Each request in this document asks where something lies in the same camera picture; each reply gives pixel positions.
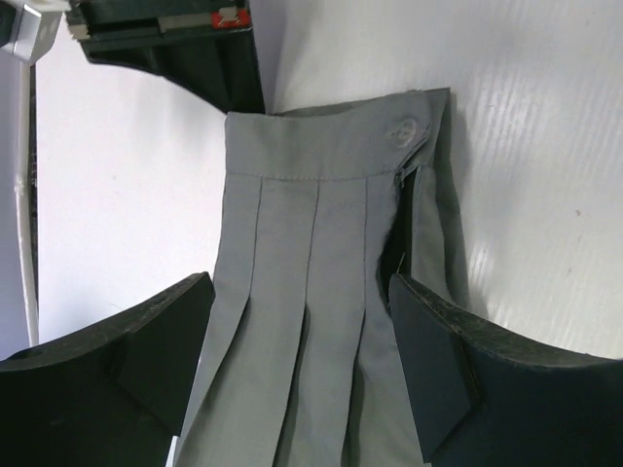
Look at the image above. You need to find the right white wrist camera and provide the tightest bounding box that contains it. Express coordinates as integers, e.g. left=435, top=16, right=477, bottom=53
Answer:
left=0, top=0, right=70, bottom=65

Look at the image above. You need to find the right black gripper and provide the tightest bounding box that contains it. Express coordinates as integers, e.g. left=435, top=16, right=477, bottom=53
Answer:
left=65, top=0, right=265, bottom=113

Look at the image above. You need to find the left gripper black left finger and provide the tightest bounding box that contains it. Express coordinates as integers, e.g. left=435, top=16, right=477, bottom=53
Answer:
left=1, top=272, right=214, bottom=467

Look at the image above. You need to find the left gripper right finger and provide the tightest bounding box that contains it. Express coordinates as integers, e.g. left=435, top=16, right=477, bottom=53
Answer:
left=389, top=274, right=622, bottom=466

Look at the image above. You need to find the aluminium rail frame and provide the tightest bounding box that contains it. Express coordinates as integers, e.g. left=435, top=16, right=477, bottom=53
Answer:
left=15, top=64, right=39, bottom=346

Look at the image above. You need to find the grey skirt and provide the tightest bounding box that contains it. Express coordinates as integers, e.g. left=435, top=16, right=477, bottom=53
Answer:
left=174, top=89, right=464, bottom=466

